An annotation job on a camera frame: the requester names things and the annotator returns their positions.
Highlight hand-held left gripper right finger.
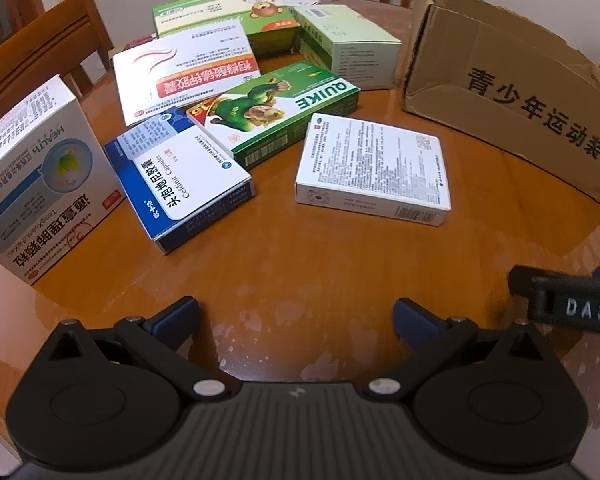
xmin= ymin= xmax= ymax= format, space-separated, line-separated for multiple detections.
xmin=363 ymin=297 xmax=545 ymax=404

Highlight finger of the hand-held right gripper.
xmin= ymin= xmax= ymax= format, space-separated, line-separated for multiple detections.
xmin=509 ymin=265 xmax=600 ymax=297

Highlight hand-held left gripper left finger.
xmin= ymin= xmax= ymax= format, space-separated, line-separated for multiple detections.
xmin=47 ymin=296 xmax=229 ymax=404

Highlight blue white medicine box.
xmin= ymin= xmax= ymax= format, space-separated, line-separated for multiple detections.
xmin=105 ymin=107 xmax=257 ymax=254

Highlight white small-print medicine box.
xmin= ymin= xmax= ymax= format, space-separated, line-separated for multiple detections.
xmin=295 ymin=112 xmax=453 ymax=227

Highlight large white medicine box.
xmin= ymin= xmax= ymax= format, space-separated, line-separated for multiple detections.
xmin=0 ymin=75 xmax=127 ymax=287

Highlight brown cardboard box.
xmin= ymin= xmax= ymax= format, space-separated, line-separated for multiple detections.
xmin=401 ymin=0 xmax=600 ymax=211

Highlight green box with cartoon figure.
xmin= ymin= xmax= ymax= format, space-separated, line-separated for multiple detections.
xmin=186 ymin=61 xmax=362 ymax=171

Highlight white box with red band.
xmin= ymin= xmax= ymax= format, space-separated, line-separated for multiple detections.
xmin=112 ymin=34 xmax=262 ymax=128

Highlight pale green medicine box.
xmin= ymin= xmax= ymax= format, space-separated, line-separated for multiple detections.
xmin=291 ymin=4 xmax=403 ymax=92

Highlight green box with bear print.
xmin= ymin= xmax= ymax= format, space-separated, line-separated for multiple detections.
xmin=152 ymin=0 xmax=301 ymax=58

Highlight wooden chair with chain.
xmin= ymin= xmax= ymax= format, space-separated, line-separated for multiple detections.
xmin=0 ymin=0 xmax=116 ymax=128

